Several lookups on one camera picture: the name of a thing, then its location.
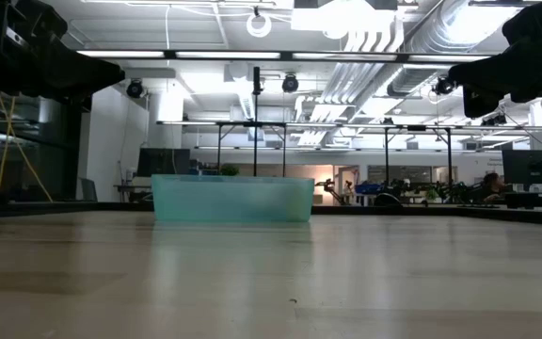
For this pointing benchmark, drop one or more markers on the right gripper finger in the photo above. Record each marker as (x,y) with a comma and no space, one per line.
(480,73)
(480,102)

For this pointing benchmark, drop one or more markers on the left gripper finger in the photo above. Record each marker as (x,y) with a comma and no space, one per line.
(104,77)

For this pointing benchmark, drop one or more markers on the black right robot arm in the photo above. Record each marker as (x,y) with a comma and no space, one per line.
(539,23)

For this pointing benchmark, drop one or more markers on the translucent teal plastic basket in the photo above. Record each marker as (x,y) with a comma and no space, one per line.
(233,200)

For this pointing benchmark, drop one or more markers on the black monitor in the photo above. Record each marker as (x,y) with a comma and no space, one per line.
(163,162)
(530,167)

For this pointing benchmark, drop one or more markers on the person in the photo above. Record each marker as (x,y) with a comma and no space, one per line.
(493,186)

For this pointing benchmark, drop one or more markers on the dark desk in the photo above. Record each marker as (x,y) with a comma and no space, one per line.
(534,198)

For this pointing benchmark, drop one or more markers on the blue bin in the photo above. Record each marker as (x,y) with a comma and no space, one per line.
(366,188)

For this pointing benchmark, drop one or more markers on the green plant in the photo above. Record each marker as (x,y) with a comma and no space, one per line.
(229,170)

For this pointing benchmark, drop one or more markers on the black overhead camera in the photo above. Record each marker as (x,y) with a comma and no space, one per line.
(290,84)
(134,88)
(494,120)
(442,87)

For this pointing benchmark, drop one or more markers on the black rig frame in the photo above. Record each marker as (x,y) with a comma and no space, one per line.
(170,54)

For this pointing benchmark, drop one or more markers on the black table edge rail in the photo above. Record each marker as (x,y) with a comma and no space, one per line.
(440,214)

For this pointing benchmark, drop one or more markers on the black vertical post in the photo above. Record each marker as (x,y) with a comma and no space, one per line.
(255,122)

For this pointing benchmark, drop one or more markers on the black neighbouring station frame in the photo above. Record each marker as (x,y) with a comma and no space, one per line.
(299,124)

